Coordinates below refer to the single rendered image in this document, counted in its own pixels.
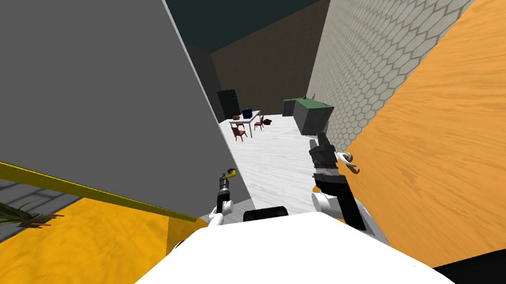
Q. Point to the small green cabinet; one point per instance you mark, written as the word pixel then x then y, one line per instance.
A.
pixel 289 107

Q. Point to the orange wooden door leaf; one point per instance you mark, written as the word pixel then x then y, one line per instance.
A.
pixel 463 126

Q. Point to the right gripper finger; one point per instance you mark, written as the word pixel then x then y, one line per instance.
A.
pixel 313 144
pixel 323 139

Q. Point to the grey cabinet with green top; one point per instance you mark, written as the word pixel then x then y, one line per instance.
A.
pixel 313 114

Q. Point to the grey door leaf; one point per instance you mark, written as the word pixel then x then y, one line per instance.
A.
pixel 83 95

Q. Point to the white table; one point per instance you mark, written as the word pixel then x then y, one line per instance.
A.
pixel 247 117

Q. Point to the dark tall cabinet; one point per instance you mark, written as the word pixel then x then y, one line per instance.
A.
pixel 228 104

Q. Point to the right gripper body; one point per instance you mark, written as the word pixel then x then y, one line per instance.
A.
pixel 323 158

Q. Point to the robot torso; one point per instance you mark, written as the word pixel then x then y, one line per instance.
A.
pixel 273 265

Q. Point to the red chair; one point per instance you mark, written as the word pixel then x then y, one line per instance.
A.
pixel 239 132
pixel 259 123

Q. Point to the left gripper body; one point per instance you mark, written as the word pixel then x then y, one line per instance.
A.
pixel 224 183

